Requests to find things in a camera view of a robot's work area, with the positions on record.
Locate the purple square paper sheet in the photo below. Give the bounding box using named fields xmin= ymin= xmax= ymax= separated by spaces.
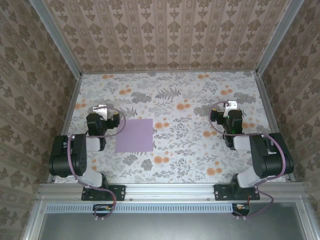
xmin=115 ymin=118 xmax=154 ymax=154

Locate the grey metal sheet panel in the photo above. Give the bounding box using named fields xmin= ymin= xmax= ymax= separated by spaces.
xmin=37 ymin=212 xmax=308 ymax=240

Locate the floral patterned table cover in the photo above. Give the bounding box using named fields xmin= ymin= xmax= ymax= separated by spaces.
xmin=53 ymin=71 xmax=287 ymax=184

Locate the black connector board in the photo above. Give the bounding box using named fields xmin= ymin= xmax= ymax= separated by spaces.
xmin=231 ymin=202 xmax=251 ymax=216
xmin=92 ymin=203 xmax=115 ymax=217

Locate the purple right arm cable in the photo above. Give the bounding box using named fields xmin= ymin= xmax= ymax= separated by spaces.
xmin=208 ymin=101 xmax=288 ymax=221

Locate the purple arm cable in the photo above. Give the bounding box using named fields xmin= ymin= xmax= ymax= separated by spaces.
xmin=67 ymin=106 xmax=127 ymax=222
xmin=208 ymin=101 xmax=288 ymax=221

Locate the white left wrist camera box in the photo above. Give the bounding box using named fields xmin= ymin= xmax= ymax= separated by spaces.
xmin=92 ymin=104 xmax=109 ymax=120

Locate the aluminium table side rail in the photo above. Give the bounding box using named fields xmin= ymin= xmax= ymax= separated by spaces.
xmin=254 ymin=72 xmax=296 ymax=182
xmin=47 ymin=74 xmax=83 ymax=183

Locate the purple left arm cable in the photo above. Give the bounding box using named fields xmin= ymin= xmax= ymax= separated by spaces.
xmin=67 ymin=106 xmax=127 ymax=222

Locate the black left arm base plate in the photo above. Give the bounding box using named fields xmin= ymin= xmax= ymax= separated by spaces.
xmin=81 ymin=184 xmax=126 ymax=202

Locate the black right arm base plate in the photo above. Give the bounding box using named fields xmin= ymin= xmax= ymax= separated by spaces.
xmin=214 ymin=184 xmax=261 ymax=202

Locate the aluminium frame post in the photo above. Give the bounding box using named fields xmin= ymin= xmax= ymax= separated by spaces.
xmin=29 ymin=0 xmax=83 ymax=78
xmin=254 ymin=0 xmax=310 ymax=76

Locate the aluminium mounting rail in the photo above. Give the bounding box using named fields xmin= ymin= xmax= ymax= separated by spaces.
xmin=37 ymin=182 xmax=307 ymax=201

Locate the slotted white cable duct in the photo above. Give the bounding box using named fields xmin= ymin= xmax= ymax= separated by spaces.
xmin=46 ymin=202 xmax=235 ymax=214

